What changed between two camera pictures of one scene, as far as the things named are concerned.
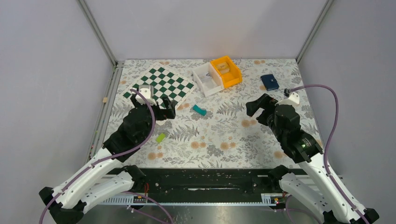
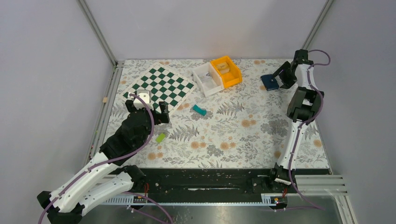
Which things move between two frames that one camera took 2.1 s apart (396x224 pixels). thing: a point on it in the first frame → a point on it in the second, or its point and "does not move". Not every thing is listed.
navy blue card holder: (270, 81) does not move
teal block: (201, 111) does not move
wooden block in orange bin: (223, 67) does not move
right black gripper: (265, 102) → (287, 83)
